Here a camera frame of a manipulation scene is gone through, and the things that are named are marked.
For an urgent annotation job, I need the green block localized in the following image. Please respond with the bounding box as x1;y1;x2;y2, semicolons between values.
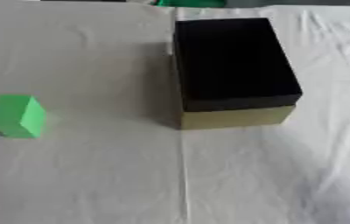
0;94;48;139

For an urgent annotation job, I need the green object beyond table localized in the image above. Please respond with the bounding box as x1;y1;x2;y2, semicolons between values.
153;0;229;9

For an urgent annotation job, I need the tan cardboard box black inside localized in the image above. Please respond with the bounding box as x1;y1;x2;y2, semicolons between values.
170;17;304;130

